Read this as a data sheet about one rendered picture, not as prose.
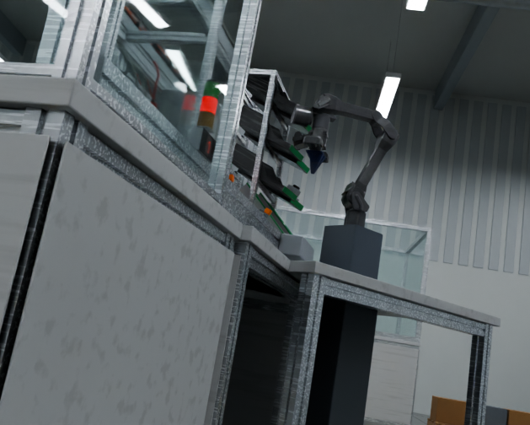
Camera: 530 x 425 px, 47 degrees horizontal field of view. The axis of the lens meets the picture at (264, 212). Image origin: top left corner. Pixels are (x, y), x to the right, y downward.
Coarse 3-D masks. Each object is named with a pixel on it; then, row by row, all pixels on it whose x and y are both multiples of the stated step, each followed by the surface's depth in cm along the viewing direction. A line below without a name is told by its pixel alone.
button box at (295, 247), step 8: (280, 240) 174; (288, 240) 174; (296, 240) 173; (304, 240) 175; (280, 248) 174; (288, 248) 173; (296, 248) 173; (304, 248) 176; (312, 248) 188; (288, 256) 176; (296, 256) 174; (304, 256) 178; (312, 256) 190
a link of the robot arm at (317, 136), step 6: (312, 132) 204; (318, 132) 203; (324, 132) 202; (306, 138) 196; (312, 138) 196; (318, 138) 195; (324, 138) 203; (306, 144) 199; (312, 144) 198; (318, 144) 202; (324, 144) 202; (324, 162) 212
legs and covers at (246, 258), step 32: (256, 256) 127; (288, 288) 162; (224, 320) 115; (256, 320) 265; (288, 320) 185; (224, 352) 114; (256, 352) 262; (288, 352) 183; (224, 384) 114; (256, 384) 258; (224, 416) 258; (256, 416) 255
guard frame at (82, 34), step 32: (96, 0) 65; (256, 0) 119; (64, 32) 65; (96, 32) 66; (0, 64) 66; (32, 64) 65; (64, 64) 64; (96, 64) 67; (96, 96) 68; (224, 160) 112; (224, 192) 113
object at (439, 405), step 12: (432, 396) 696; (432, 408) 688; (444, 408) 669; (456, 408) 669; (492, 408) 666; (504, 408) 682; (432, 420) 679; (444, 420) 666; (456, 420) 666; (492, 420) 663; (504, 420) 662; (516, 420) 662; (528, 420) 661
